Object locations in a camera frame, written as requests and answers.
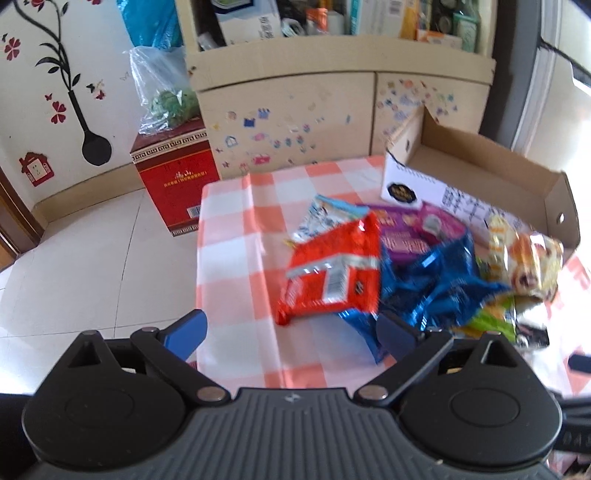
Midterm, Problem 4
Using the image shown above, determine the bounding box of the grey refrigerator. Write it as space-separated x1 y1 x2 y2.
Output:
478 0 591 167

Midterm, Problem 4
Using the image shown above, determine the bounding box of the small orange packet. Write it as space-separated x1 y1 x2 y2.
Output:
306 7 328 37

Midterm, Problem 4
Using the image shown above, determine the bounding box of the white printed cardboard box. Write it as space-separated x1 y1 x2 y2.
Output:
379 108 581 264

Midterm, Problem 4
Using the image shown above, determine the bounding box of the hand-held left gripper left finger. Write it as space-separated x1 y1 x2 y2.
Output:
65 310 232 407

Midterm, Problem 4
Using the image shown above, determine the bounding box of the brown wooden door frame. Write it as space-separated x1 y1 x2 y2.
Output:
0 166 47 273

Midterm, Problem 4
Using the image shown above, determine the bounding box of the white blue snack packet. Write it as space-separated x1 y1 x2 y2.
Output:
288 194 370 247

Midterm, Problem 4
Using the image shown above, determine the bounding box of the black flower wall decal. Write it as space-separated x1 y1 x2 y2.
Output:
0 0 114 167

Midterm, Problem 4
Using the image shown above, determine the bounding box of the blue plastic bag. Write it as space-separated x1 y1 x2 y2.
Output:
115 0 183 49

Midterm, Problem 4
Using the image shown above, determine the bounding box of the blue snack bag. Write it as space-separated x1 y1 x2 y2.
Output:
335 235 511 365

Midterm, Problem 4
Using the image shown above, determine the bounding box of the orange white checkered tablecloth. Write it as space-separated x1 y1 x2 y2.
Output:
194 154 591 393

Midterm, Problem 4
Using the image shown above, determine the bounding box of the red house socket sticker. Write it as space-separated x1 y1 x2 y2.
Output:
18 151 55 188

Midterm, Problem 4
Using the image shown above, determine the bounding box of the black silver snack packet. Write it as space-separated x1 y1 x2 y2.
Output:
510 295 551 350

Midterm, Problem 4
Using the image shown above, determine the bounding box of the yellow bread bun packet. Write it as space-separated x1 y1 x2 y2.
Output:
487 215 565 301

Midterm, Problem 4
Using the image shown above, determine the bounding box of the clear plastic bag of greens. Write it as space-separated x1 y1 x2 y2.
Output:
124 44 201 137

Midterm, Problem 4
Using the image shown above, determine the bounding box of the green label glass bottle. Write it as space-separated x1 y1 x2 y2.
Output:
452 11 482 54

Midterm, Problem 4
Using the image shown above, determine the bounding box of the green snack packet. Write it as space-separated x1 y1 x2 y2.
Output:
452 258 518 343

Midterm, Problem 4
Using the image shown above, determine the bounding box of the large white blue box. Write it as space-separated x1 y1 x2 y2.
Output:
216 0 283 45

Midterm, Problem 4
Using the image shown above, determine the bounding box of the red gift box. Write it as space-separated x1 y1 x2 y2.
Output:
129 117 221 238

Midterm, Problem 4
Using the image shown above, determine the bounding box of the beige cabinet with stickers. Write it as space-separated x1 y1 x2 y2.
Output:
175 0 497 181

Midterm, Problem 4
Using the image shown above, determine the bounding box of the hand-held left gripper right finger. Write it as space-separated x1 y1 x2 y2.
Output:
353 311 520 407

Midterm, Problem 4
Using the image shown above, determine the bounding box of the orange white flat box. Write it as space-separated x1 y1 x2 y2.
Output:
417 28 463 50

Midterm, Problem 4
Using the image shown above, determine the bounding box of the red snack bag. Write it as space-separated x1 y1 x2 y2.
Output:
276 211 384 326

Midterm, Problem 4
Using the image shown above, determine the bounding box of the purple snack bag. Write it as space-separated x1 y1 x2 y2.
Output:
358 203 474 268

